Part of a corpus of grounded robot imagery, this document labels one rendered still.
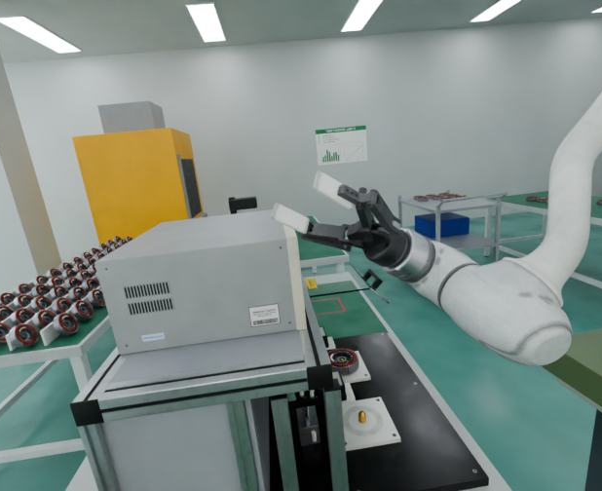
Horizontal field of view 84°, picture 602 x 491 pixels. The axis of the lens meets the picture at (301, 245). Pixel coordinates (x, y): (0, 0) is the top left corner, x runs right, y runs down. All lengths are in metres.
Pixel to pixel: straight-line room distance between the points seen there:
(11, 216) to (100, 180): 0.92
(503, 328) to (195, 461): 0.57
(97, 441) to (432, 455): 0.70
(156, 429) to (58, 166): 6.39
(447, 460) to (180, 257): 0.74
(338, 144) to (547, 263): 5.70
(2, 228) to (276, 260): 4.13
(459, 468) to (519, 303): 0.51
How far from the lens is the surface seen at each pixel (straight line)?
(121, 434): 0.75
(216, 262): 0.68
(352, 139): 6.25
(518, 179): 7.74
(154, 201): 4.43
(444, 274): 0.62
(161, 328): 0.76
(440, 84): 6.91
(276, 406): 0.68
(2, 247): 4.70
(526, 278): 0.57
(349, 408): 1.05
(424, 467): 0.95
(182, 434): 0.72
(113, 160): 4.55
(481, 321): 0.56
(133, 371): 0.74
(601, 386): 1.25
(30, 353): 1.98
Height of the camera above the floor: 1.47
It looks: 15 degrees down
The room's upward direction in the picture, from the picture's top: 6 degrees counter-clockwise
